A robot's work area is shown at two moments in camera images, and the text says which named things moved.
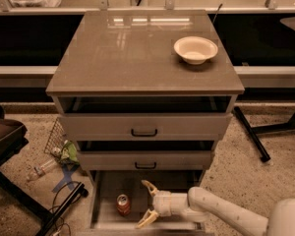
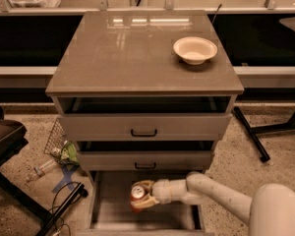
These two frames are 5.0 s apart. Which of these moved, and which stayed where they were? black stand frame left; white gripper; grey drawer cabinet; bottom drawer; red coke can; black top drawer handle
Moved: red coke can; white gripper
Stayed: bottom drawer; grey drawer cabinet; black top drawer handle; black stand frame left
